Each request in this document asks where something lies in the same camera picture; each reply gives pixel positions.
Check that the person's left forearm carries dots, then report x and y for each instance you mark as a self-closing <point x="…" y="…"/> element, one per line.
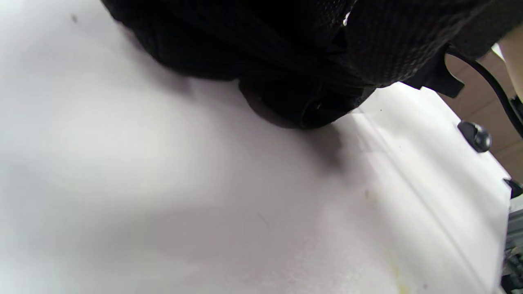
<point x="514" y="61"/>

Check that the person's left hand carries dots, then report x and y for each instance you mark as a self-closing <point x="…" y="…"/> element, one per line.
<point x="286" y="41"/>

